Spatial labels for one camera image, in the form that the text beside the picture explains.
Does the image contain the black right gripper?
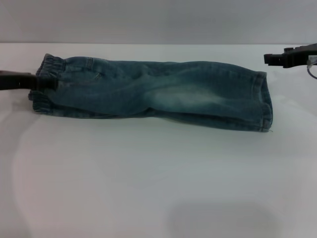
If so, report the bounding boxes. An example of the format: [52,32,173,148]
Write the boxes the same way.
[263,42,317,69]

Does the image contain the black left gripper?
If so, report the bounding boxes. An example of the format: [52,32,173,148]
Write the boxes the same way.
[0,69,59,92]

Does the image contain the blue denim shorts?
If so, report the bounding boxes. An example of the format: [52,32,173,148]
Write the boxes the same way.
[28,53,274,133]

